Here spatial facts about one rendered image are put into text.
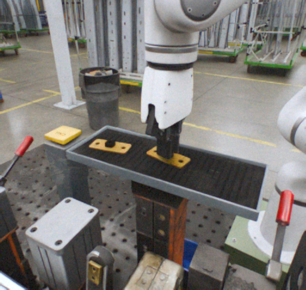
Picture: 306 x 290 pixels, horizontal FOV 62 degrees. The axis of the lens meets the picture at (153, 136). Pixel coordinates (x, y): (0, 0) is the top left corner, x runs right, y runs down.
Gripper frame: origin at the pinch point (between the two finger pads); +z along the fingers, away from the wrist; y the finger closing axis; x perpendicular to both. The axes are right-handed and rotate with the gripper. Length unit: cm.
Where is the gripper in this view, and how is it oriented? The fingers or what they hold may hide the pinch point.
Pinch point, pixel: (168, 145)
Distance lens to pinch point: 48.5
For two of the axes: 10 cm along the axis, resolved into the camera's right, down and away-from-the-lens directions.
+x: 7.8, 2.9, -5.5
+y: -6.2, 3.6, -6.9
